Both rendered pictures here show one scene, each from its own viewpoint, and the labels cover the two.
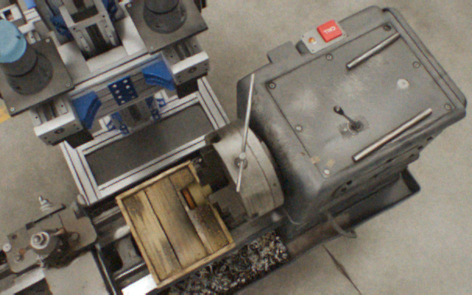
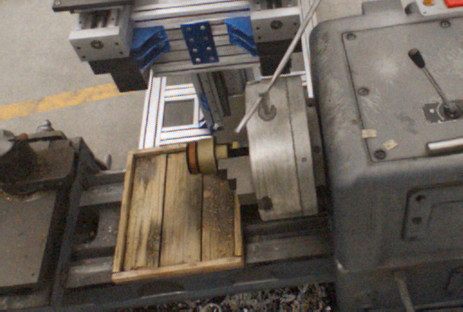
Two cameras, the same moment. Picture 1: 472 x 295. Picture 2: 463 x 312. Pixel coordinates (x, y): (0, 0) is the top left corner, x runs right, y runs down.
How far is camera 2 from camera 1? 0.65 m
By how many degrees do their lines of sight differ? 24
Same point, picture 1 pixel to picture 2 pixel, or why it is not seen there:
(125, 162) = not seen: hidden behind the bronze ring
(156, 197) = (176, 167)
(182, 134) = not seen: hidden behind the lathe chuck
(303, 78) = (398, 39)
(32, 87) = not seen: outside the picture
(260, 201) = (278, 179)
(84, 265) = (39, 208)
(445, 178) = not seen: outside the picture
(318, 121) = (396, 90)
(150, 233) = (145, 208)
